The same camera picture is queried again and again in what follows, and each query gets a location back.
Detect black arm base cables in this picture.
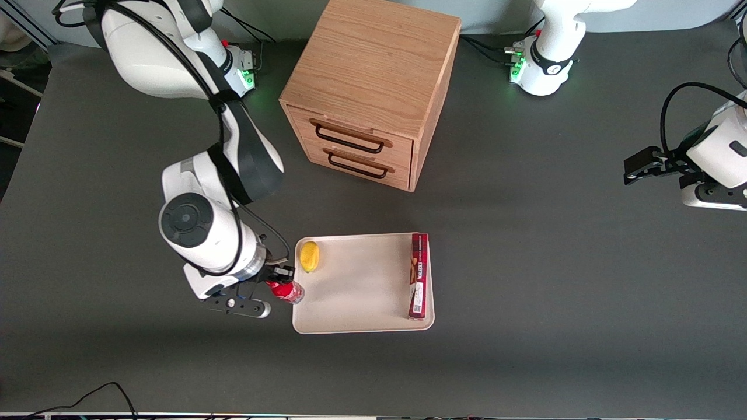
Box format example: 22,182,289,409
459,16,547,66
221,7,278,75

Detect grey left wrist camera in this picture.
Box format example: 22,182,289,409
681,181,747,211

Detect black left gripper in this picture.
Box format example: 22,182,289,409
623,125,720,188

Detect black left arm wrist cable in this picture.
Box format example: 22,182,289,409
660,82,747,154

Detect wooden two-drawer cabinet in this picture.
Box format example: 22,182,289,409
279,0,462,193

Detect black right arm wrist cable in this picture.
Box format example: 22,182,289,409
54,0,291,278

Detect yellow lemon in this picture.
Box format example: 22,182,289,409
299,241,321,274

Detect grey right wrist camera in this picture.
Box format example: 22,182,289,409
204,293,273,319

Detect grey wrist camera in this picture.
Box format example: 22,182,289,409
681,181,747,211
204,293,273,319

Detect black left arm base cables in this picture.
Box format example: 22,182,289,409
459,16,547,66

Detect red coke bottle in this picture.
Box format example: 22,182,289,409
266,280,306,306

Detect black right arm base cables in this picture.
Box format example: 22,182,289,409
221,7,278,75

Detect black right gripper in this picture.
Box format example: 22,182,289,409
231,264,296,302

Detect black arm wrist cable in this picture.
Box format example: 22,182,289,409
54,0,291,278
660,82,747,154

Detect beige plastic tray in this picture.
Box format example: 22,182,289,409
292,233,436,335

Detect red cookie box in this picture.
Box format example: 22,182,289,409
408,233,430,321

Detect black drawer handle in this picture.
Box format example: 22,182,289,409
323,148,396,180
310,118,393,155

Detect black cable at table edge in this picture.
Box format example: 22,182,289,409
26,381,138,420

